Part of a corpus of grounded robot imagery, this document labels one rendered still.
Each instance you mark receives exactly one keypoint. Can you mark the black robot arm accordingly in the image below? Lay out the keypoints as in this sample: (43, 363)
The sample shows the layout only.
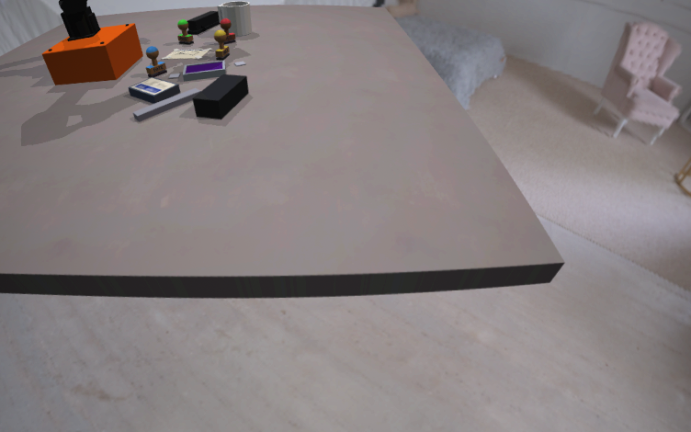
(78, 19)

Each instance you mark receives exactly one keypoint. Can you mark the grey cylindrical cup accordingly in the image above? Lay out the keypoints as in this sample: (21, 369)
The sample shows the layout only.
(239, 15)

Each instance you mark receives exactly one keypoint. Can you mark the cream inspection card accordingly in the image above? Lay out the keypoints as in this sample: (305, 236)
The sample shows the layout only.
(186, 54)

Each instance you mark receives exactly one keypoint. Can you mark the grey long bar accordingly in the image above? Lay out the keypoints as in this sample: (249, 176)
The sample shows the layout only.
(164, 105)

